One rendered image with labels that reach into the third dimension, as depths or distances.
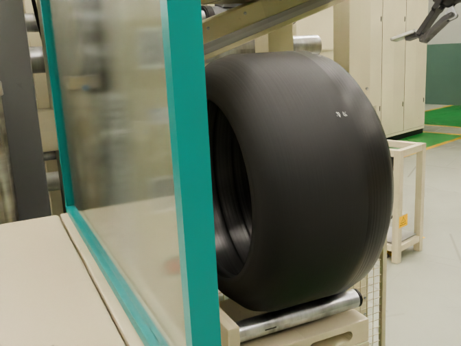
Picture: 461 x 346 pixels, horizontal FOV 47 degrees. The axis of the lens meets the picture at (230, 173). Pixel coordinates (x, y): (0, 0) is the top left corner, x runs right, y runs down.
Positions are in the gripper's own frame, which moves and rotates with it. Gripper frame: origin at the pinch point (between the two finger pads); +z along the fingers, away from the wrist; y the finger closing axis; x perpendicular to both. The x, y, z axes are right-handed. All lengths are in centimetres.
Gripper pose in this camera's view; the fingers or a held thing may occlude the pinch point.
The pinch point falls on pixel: (393, 12)
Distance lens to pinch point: 145.5
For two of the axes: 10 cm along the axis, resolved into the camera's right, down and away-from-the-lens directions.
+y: -1.1, -9.9, 0.8
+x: -7.6, 0.4, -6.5
